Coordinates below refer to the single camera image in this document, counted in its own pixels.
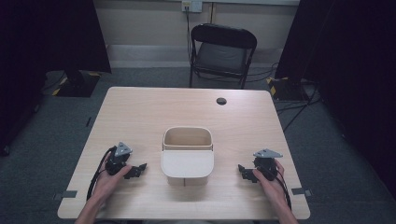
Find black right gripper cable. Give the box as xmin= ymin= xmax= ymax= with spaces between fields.
xmin=262 ymin=167 xmax=292 ymax=210

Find black floor cables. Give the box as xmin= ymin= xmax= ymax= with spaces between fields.
xmin=248 ymin=62 xmax=321 ymax=133

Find black wall cable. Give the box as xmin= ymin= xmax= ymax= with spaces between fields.
xmin=185 ymin=7 xmax=193 ymax=64

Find black stand base striped tape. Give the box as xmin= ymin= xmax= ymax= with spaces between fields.
xmin=266 ymin=76 xmax=311 ymax=102

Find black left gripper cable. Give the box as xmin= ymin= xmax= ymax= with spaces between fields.
xmin=86 ymin=147 xmax=117 ymax=202

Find white storage box with lid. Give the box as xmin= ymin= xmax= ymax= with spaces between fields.
xmin=160 ymin=125 xmax=215 ymax=188

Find person's left hand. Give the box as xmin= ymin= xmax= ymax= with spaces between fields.
xmin=92 ymin=152 xmax=134 ymax=203

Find dark curtain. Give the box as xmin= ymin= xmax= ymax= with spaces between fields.
xmin=275 ymin=0 xmax=396 ymax=190
xmin=0 ymin=0 xmax=112 ymax=157

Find person's right hand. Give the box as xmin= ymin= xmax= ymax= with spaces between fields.
xmin=252 ymin=159 xmax=286 ymax=203

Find white wall outlet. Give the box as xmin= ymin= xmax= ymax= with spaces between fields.
xmin=181 ymin=0 xmax=204 ymax=14

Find grey tape strip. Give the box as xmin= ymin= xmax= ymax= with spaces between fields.
xmin=52 ymin=189 xmax=78 ymax=201
xmin=290 ymin=187 xmax=313 ymax=197

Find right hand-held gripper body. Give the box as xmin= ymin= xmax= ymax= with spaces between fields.
xmin=252 ymin=147 xmax=284 ymax=182

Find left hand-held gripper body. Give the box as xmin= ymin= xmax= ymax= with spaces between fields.
xmin=105 ymin=142 xmax=134 ymax=176

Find black folding chair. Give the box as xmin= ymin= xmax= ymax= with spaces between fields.
xmin=188 ymin=22 xmax=259 ymax=90

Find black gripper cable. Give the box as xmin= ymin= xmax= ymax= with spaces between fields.
xmin=86 ymin=147 xmax=117 ymax=202
xmin=262 ymin=167 xmax=292 ymax=210

